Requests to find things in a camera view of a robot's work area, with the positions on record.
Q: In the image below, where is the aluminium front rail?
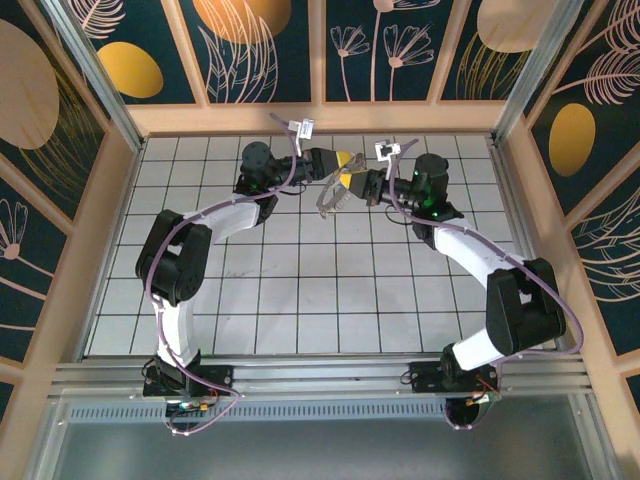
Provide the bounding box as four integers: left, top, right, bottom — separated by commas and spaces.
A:
49, 355, 594, 401

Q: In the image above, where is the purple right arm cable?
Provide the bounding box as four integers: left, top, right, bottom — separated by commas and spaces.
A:
387, 138, 587, 432

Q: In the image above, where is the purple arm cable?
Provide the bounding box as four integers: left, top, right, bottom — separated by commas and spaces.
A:
387, 138, 587, 432
147, 112, 304, 437

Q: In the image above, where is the small circuit board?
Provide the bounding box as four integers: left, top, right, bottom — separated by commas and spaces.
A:
167, 397, 226, 417
462, 387, 503, 407

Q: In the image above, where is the grey metal panel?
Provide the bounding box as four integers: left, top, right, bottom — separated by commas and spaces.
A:
29, 394, 616, 480

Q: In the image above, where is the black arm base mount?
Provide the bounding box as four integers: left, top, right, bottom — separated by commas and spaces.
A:
408, 360, 501, 401
143, 363, 235, 399

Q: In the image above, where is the slotted grey cable duct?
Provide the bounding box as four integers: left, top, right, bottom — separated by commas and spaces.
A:
67, 402, 449, 424

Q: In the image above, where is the aluminium frame post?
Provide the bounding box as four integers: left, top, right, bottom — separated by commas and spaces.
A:
38, 0, 150, 154
489, 0, 587, 147

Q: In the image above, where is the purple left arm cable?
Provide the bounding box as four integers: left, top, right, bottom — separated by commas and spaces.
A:
147, 112, 304, 437

